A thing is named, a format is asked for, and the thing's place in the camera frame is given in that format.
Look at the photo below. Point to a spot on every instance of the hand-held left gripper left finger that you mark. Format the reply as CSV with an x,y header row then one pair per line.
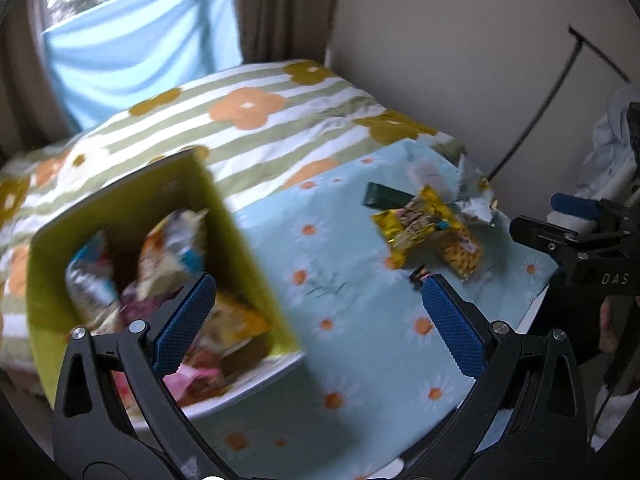
x,y
182,325

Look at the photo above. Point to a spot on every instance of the pale pink snack packet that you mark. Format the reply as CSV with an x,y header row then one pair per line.
x,y
192,377

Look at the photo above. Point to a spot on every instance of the yellow patterned snack packet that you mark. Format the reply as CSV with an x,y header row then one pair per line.
x,y
462,252

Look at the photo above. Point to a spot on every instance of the brown curtain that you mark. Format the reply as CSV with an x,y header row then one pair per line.
x,y
285,10
20,100

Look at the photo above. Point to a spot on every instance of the orange white snack bag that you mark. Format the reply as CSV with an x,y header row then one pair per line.
x,y
165,250

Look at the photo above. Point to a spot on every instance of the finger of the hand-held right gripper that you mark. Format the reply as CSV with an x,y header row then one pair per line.
x,y
542,235
575,206

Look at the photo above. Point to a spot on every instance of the light blue cloth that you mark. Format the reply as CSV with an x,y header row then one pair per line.
x,y
140,50

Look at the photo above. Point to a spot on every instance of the white garment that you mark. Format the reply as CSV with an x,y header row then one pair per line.
x,y
612,155

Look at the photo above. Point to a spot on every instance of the blue daisy tablecloth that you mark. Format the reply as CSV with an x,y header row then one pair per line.
x,y
350,320

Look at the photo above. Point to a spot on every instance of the small red snack packet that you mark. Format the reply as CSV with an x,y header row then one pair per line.
x,y
419,275

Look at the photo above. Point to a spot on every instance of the blue white snack packet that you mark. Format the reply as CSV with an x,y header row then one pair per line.
x,y
87,280

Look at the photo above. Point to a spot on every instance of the yellow foil snack packet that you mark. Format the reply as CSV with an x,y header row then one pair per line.
x,y
417,225

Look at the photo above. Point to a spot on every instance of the person's right hand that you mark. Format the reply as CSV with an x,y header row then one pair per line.
x,y
610,327

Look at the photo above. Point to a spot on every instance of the striped floral blanket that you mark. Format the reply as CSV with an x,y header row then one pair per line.
x,y
280,110

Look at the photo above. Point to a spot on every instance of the yellow white chip bag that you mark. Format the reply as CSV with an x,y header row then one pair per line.
x,y
235,321

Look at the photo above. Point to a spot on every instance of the silver yellow snack packet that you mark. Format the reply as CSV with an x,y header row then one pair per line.
x,y
472,195

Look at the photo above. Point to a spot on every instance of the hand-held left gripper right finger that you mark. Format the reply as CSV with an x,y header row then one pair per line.
x,y
452,325

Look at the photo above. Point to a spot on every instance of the dark green snack box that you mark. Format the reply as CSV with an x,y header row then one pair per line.
x,y
385,195

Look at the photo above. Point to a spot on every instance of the yellow green cardboard box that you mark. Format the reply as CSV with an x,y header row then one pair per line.
x,y
55,270

